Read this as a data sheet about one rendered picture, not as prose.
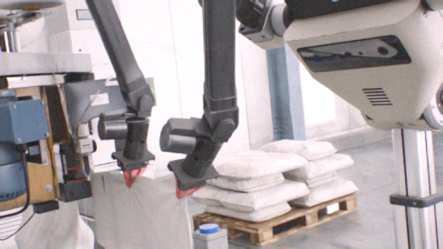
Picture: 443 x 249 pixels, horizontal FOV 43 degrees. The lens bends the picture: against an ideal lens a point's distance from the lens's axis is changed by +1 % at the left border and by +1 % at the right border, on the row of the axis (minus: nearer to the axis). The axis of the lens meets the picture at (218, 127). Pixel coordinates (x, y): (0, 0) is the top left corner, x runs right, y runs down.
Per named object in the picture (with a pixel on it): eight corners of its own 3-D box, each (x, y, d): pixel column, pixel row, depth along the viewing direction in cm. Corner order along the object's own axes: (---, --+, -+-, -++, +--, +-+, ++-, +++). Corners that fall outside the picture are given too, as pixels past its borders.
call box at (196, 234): (229, 248, 174) (227, 229, 173) (208, 255, 169) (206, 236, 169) (213, 243, 180) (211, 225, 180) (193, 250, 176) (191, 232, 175)
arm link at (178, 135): (238, 123, 110) (225, 97, 116) (184, 115, 105) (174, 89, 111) (217, 169, 116) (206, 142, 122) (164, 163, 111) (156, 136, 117)
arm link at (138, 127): (154, 119, 143) (145, 110, 147) (128, 120, 139) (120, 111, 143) (150, 143, 145) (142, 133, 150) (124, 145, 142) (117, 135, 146)
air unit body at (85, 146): (101, 178, 156) (93, 123, 154) (84, 182, 153) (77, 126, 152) (93, 177, 159) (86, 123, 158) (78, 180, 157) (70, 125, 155)
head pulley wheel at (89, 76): (100, 79, 166) (99, 71, 165) (71, 83, 160) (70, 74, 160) (87, 81, 173) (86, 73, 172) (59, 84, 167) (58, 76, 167)
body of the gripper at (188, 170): (165, 167, 121) (176, 143, 117) (202, 159, 128) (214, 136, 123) (179, 189, 118) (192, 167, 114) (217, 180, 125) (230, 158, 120)
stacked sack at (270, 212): (294, 212, 453) (293, 198, 452) (253, 226, 426) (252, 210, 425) (241, 203, 505) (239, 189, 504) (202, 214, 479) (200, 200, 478)
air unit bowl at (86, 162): (95, 176, 155) (92, 153, 155) (85, 178, 153) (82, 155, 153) (91, 175, 158) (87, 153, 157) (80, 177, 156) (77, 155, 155)
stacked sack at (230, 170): (312, 167, 454) (310, 149, 453) (250, 184, 414) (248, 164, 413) (275, 164, 488) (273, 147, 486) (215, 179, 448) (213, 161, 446)
